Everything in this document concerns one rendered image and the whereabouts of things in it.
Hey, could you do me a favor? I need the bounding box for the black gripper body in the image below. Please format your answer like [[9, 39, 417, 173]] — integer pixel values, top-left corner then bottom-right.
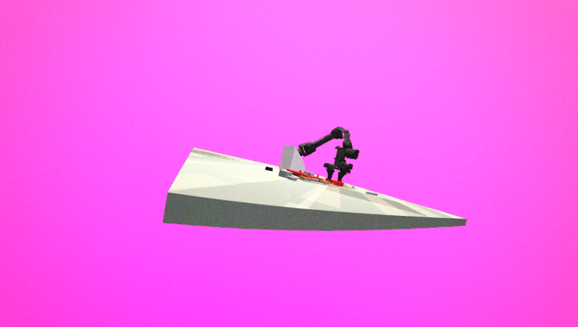
[[323, 156, 351, 174]]

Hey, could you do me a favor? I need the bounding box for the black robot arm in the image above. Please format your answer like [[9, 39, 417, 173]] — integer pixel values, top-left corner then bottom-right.
[[297, 127, 359, 171]]

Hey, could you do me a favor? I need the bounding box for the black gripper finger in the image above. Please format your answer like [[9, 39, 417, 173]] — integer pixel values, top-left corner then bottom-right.
[[326, 168, 334, 182], [337, 172, 347, 182]]

